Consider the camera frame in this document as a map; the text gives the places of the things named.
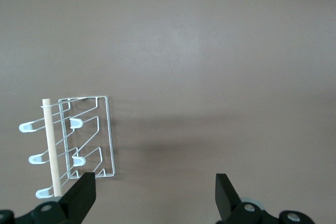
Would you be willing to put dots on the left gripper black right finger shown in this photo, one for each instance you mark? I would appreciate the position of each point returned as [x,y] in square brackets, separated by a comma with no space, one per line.
[225,197]

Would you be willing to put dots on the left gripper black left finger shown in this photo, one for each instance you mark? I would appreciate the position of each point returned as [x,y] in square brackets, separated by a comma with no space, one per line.
[78,197]

